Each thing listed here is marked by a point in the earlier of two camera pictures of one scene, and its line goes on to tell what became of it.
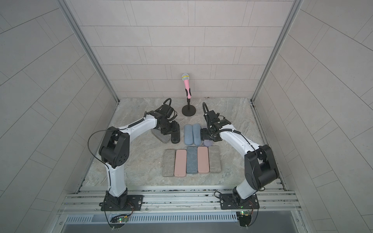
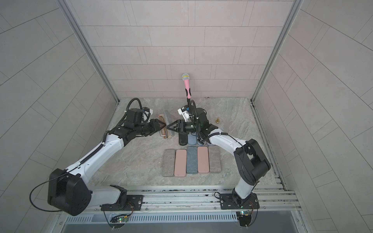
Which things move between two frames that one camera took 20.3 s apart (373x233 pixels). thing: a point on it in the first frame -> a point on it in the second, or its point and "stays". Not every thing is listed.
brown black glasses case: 175,135 -> 183,139
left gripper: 174,128 -> 157,122
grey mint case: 192,159 stays
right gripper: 204,134 -> 174,128
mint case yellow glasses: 168,163 stays
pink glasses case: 180,163 stays
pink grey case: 202,158 stays
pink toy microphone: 185,77 stays
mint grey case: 214,159 stays
